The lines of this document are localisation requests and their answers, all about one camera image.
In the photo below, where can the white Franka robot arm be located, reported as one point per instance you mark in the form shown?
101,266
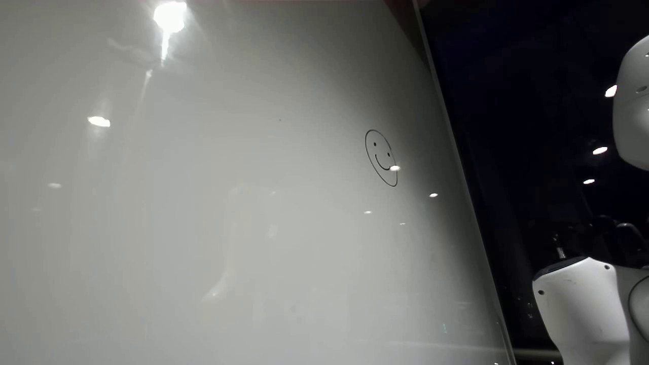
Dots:
580,311

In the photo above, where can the large white whiteboard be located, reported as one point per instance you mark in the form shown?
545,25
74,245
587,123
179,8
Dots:
204,203

